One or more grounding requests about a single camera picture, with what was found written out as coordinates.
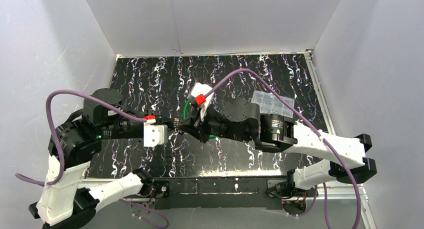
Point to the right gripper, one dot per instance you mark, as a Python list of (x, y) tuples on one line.
[(201, 128)]

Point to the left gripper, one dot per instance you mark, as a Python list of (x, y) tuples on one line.
[(169, 126)]

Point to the small brass padlock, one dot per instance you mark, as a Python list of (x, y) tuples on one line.
[(176, 123)]

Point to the green cable lock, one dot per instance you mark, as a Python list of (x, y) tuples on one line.
[(185, 115)]

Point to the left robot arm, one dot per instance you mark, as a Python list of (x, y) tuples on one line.
[(63, 203)]

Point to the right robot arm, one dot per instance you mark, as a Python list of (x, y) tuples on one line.
[(341, 159)]

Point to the clear plastic parts box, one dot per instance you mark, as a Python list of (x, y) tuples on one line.
[(270, 104)]

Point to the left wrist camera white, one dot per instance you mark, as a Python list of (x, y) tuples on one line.
[(155, 132)]

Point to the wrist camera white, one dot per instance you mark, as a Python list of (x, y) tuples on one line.
[(155, 132), (198, 92)]

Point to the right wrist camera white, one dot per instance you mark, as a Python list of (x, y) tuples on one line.
[(198, 92)]

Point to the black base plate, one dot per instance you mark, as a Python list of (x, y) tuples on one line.
[(214, 192)]

